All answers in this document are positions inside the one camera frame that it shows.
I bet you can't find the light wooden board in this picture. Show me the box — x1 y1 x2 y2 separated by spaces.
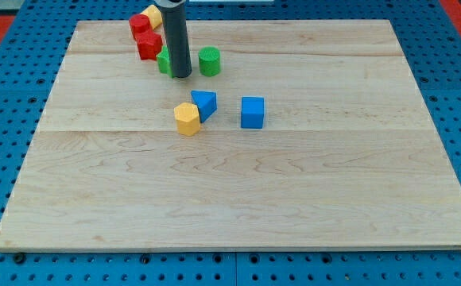
0 20 461 253

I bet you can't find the green cylinder block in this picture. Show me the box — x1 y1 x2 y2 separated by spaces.
198 46 221 77

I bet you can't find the yellow hexagon block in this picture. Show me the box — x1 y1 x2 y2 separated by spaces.
174 102 201 136

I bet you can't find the blue cube block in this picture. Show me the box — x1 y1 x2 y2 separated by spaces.
240 97 265 129

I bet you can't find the green star block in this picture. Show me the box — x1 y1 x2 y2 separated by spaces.
157 45 173 78

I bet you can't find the blue triangle block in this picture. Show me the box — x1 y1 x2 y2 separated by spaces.
191 91 217 123

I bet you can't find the yellow block at top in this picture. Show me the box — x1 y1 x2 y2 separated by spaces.
141 5 163 29

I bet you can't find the red star block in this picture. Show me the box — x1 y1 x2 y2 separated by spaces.
135 30 163 60

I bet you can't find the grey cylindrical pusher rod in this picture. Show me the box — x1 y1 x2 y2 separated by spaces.
155 0 192 78

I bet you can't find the red cylinder block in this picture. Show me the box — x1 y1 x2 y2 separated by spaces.
129 14 152 40

